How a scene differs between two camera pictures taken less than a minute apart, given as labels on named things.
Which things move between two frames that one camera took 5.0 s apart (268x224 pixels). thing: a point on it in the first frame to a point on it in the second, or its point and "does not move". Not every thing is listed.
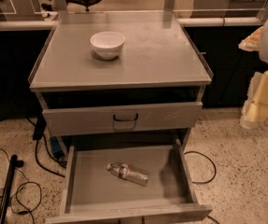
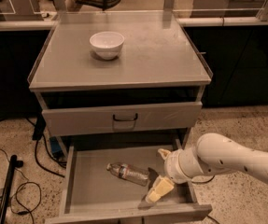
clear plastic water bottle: [130, 173] does not move
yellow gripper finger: [252, 42] to [164, 153]
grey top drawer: [100, 119] does not move
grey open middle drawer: [92, 193] does not move
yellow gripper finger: [264, 94] to [160, 187]
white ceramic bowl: [107, 44] does not move
